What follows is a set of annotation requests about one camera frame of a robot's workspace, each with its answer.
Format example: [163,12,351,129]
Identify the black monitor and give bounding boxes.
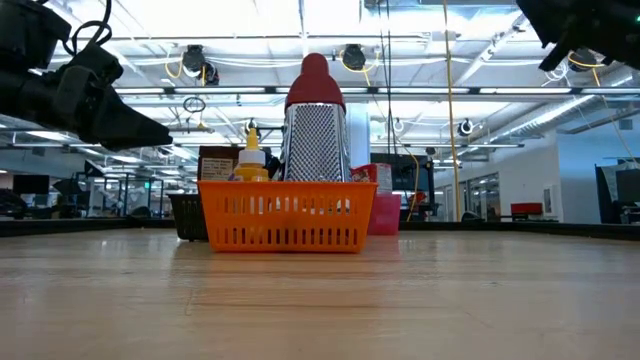
[12,173,51,196]

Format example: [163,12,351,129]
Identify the black hanging cable with coil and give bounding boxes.
[383,0,395,151]

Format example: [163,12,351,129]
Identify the black metal table frame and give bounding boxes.
[0,216,640,241]

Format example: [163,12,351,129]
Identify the pink plastic tray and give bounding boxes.
[367,192,403,236]

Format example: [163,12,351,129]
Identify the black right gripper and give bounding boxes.
[514,0,640,72]

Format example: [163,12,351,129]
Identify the black ceiling cable reel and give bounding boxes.
[569,47,599,72]
[180,43,221,86]
[342,43,368,72]

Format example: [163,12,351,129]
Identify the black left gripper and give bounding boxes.
[0,47,174,151]

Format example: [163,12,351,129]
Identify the red cereal box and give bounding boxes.
[349,162,394,196]

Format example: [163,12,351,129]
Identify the red background box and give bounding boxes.
[510,202,544,217]

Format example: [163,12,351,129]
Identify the yellow hanging cable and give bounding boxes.
[442,0,464,222]

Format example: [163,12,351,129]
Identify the yellow squeeze bottle white cap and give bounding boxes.
[233,127,271,182]

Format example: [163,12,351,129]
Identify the steel box grater red handle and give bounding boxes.
[280,52,353,183]

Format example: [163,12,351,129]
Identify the black slotted plastic basket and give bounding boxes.
[167,192,209,243]

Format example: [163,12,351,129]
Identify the orange slotted plastic basket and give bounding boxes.
[197,180,380,254]

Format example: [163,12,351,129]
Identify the brown paper packet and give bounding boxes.
[197,144,246,182]

